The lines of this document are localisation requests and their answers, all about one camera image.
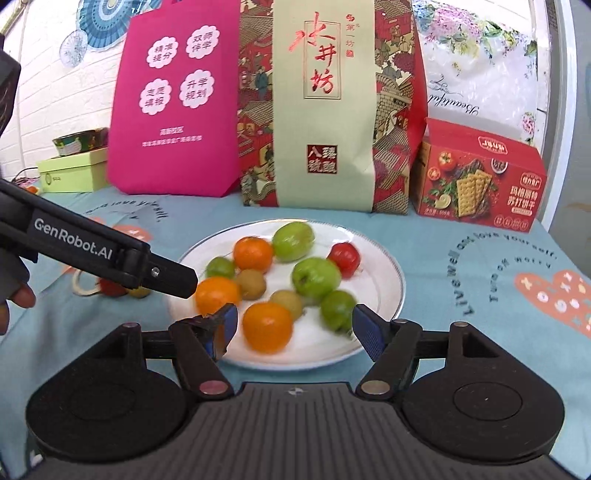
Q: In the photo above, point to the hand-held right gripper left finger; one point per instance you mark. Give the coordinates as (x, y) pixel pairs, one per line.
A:
(228, 323)

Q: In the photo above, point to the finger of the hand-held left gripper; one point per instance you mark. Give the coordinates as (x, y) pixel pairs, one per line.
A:
(171, 277)

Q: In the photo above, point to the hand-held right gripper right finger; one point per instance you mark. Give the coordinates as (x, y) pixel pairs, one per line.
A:
(367, 330)

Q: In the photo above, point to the orange tangerine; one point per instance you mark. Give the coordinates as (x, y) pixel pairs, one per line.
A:
(216, 295)
(268, 326)
(253, 253)

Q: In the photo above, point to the green jujube with stem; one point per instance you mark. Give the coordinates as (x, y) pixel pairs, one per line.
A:
(338, 310)

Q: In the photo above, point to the brown longan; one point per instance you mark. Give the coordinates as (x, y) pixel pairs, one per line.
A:
(250, 282)
(287, 303)
(138, 292)

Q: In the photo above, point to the white plate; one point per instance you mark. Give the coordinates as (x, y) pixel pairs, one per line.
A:
(318, 344)

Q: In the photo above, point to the small green lime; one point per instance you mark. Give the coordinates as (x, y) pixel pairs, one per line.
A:
(220, 266)

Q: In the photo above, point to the small red apple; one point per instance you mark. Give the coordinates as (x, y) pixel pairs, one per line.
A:
(111, 290)
(344, 259)

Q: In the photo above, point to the green apple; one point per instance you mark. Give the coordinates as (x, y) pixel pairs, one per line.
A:
(316, 277)

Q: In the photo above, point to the green mango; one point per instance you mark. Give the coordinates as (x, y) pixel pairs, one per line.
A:
(293, 240)

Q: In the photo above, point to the person's left hand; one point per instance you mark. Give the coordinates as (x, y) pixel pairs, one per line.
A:
(21, 295)

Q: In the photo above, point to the light green box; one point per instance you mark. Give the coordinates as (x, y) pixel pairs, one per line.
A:
(74, 175)

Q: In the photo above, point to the green patterned bowl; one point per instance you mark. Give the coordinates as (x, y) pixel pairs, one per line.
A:
(78, 143)

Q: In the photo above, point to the blue printed tablecloth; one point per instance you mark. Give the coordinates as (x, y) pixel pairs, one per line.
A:
(461, 295)

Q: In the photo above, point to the pink tote bag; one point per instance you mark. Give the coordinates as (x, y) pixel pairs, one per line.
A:
(175, 157)

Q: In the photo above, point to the pale blue paper fan decoration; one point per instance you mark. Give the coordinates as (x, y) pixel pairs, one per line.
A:
(74, 48)

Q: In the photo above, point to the red and green gift bag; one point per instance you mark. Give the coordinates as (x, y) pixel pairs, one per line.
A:
(323, 152)

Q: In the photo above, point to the red cracker box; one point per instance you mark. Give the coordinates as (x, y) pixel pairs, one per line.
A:
(508, 175)

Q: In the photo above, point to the white floral bag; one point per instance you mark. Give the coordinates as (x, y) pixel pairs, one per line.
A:
(475, 69)

